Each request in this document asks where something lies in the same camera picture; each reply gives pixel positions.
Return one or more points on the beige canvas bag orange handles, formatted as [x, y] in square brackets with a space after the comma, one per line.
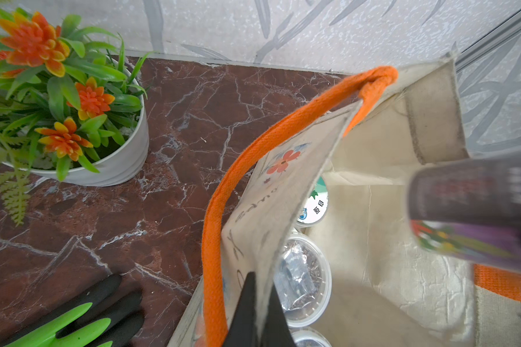
[364, 136]

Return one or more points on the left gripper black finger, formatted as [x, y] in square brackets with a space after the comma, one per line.
[250, 328]

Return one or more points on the green black garden glove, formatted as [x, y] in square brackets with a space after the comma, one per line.
[81, 322]

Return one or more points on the lying green label seed jar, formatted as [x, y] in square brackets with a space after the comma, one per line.
[315, 206]

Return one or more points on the potted orange flower plant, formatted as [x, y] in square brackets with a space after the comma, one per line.
[70, 108]

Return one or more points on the red label seed jar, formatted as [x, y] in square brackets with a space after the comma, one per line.
[470, 210]

